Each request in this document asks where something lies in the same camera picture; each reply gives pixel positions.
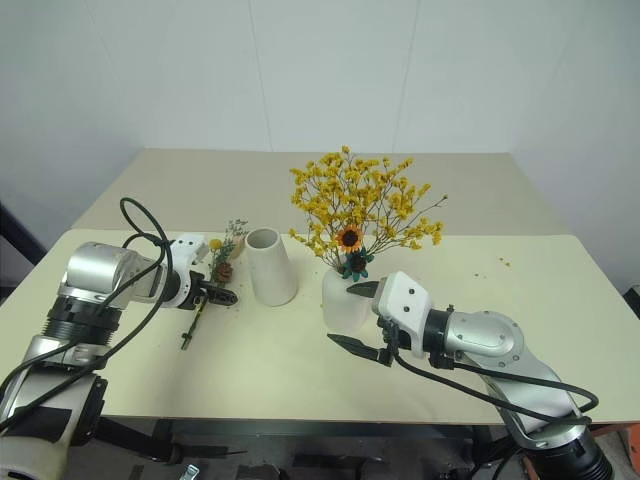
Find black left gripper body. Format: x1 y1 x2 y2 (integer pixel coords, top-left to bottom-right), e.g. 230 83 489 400
187 272 212 308

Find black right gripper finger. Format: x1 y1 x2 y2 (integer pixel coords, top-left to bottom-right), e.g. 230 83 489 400
326 333 395 366
345 280 383 302

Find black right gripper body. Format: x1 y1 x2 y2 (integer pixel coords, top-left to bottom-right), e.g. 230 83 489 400
375 313 404 366

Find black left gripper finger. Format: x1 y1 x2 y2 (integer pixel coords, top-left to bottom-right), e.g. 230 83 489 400
201 281 241 306

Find small dried flower bouquet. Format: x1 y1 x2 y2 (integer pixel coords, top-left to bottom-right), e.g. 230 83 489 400
179 217 250 352

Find yellow dried flower bouquet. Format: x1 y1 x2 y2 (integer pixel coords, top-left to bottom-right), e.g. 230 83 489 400
288 144 449 284

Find white rounded vase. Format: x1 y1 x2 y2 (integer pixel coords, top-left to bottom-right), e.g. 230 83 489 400
320 266 377 338

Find white cylindrical vase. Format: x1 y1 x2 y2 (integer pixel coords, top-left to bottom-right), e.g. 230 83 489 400
244 226 298 307

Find yellow petal crumbs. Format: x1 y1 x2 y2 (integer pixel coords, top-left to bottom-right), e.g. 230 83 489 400
472 256 512 279

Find dark furniture piece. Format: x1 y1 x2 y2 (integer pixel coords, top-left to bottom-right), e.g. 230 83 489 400
0 199 52 304

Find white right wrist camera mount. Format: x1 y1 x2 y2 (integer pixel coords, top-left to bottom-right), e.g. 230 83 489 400
371 270 433 359

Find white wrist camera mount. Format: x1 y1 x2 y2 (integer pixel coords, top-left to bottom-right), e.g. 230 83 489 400
160 232 210 310
371 270 433 359

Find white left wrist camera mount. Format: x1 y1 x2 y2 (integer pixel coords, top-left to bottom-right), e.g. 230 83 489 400
160 232 210 310

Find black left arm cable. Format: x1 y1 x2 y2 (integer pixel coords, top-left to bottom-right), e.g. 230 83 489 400
0 197 175 432

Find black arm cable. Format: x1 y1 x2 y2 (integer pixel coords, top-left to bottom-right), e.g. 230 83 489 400
388 348 600 427
0 197 175 432

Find black table frame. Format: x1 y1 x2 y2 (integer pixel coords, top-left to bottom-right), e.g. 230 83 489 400
92 417 511 480

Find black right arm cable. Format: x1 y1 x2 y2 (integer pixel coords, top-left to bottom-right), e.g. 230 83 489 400
388 348 600 427

